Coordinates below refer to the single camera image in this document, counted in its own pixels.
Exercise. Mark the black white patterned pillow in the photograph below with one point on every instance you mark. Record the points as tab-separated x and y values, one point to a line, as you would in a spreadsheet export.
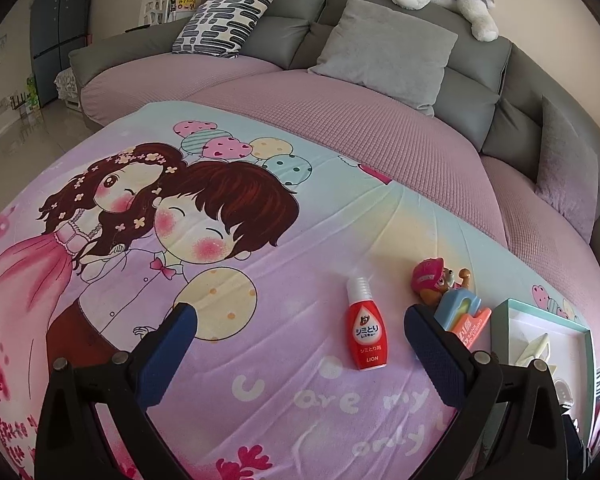
220	20

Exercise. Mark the blue cabinet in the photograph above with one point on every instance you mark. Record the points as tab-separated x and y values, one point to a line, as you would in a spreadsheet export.
60	35

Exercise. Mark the pink quilted sofa cover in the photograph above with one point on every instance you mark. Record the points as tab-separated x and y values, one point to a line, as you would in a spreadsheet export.
380	120

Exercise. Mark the red bottle with white cap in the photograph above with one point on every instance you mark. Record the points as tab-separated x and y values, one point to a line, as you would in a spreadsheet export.
367	330

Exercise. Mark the green box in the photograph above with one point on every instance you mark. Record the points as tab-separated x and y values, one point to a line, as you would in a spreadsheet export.
32	92

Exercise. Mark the blue orange plastic toy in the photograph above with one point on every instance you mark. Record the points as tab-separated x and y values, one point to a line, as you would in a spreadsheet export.
455	310

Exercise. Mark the grey pillow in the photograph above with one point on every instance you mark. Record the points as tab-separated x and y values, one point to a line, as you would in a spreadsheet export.
380	55

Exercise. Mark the lilac fuzzy pillow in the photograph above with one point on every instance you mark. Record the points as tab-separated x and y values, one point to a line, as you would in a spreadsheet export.
565	175

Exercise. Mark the white plastic toy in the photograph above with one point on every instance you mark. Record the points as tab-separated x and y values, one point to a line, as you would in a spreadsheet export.
564	392

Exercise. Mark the grey sofa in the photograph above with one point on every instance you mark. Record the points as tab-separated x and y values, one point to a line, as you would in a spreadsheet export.
480	55

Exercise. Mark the cream plastic piece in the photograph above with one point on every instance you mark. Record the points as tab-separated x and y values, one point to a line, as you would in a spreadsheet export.
535	350

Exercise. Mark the printed cartoon blanket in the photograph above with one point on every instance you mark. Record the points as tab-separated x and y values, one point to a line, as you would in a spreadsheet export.
280	260

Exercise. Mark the white letter decoration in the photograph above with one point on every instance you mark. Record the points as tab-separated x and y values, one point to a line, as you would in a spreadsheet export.
155	10

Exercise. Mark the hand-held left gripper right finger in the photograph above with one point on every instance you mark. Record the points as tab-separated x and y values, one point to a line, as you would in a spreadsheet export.
432	350

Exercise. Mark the yellow book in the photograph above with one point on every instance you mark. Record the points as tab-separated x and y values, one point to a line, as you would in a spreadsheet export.
185	4

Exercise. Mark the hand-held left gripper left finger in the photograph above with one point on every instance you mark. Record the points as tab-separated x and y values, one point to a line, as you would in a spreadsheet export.
172	340

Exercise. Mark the white lace cloth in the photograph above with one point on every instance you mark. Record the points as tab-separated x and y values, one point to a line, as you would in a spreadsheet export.
67	85

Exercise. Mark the teal cardboard box tray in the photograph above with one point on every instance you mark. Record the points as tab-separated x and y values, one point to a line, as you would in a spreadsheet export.
555	330

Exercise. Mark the pink helmet toy dog figure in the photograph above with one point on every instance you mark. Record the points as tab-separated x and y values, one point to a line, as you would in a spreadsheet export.
427	277

